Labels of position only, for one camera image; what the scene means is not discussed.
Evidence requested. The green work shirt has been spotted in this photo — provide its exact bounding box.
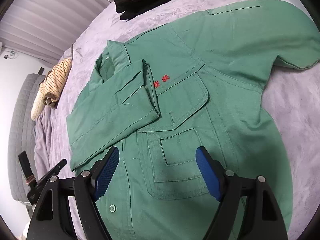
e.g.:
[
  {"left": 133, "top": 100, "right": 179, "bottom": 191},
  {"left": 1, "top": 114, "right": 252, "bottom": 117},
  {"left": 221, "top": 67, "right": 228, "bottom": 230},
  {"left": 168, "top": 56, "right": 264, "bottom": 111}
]
[{"left": 67, "top": 0, "right": 319, "bottom": 239}]

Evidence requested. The grey quilted headboard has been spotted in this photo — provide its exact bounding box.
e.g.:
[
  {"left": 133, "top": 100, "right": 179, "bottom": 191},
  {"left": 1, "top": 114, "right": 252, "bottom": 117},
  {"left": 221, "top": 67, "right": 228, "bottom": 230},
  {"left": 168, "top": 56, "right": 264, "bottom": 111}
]
[{"left": 8, "top": 74, "right": 45, "bottom": 205}]

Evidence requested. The striped beige folded garment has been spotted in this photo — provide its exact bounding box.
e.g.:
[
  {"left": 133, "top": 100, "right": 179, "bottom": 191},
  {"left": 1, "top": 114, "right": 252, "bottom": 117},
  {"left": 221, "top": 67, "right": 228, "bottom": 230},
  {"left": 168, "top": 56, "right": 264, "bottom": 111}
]
[{"left": 30, "top": 57, "right": 72, "bottom": 121}]

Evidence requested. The lilac plush bed blanket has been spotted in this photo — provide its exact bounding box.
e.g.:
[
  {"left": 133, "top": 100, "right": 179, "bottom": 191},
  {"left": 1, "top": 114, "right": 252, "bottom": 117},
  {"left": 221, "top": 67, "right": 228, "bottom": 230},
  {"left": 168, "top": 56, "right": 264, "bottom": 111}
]
[{"left": 35, "top": 0, "right": 319, "bottom": 239}]

